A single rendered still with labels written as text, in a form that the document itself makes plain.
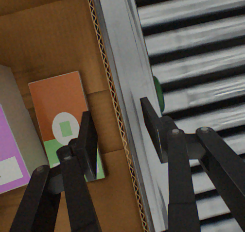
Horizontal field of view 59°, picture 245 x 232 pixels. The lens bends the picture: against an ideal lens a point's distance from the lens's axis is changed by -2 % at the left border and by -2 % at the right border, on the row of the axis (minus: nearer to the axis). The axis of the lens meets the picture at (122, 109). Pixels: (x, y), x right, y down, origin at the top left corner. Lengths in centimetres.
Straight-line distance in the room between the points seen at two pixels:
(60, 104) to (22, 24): 13
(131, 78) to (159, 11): 22
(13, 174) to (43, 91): 12
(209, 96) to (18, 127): 38
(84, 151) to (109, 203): 21
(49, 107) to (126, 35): 15
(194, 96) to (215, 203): 25
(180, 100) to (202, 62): 9
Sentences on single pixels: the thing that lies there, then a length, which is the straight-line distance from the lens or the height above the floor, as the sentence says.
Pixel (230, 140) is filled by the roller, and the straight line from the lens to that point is 54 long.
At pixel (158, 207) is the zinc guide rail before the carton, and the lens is 37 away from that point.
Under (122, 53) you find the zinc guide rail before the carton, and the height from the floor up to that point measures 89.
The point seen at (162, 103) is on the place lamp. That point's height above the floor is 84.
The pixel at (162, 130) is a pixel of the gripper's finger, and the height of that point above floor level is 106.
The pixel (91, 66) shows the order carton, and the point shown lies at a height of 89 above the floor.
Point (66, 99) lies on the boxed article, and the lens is 32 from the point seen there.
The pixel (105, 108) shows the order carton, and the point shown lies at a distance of 33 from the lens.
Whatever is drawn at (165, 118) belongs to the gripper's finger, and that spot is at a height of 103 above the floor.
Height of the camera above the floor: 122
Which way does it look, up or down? 87 degrees down
